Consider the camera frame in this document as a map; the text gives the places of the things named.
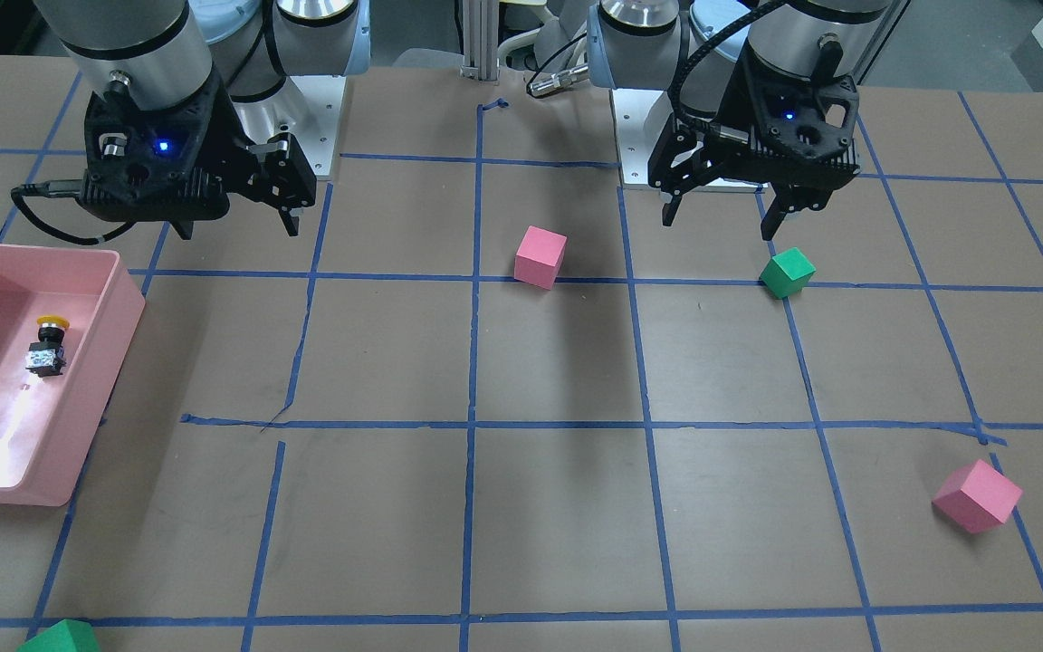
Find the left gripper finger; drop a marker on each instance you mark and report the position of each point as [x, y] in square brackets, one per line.
[673, 194]
[785, 202]

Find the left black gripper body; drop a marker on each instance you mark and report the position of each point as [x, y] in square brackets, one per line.
[728, 101]

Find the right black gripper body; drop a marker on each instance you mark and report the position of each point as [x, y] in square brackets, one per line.
[237, 129]

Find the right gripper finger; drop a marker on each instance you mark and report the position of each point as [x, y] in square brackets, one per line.
[183, 228]
[291, 220]

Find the yellow push button switch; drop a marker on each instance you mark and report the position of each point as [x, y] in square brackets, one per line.
[45, 357]

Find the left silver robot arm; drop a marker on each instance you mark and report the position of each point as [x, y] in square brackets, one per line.
[639, 44]

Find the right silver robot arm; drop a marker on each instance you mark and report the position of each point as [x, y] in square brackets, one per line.
[167, 49]

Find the small green cube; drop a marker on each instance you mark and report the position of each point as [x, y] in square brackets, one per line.
[787, 273]

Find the pink cube center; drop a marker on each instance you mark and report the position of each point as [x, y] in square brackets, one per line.
[539, 257]

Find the pink cube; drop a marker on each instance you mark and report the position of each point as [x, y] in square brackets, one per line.
[539, 257]
[977, 498]

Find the pink plastic bin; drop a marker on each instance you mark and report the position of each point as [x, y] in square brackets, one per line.
[67, 318]

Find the green cube near bin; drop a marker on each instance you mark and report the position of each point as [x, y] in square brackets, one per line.
[67, 635]

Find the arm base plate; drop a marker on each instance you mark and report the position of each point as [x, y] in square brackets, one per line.
[639, 116]
[313, 109]

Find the aluminium frame post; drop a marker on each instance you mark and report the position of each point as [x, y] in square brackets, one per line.
[480, 21]

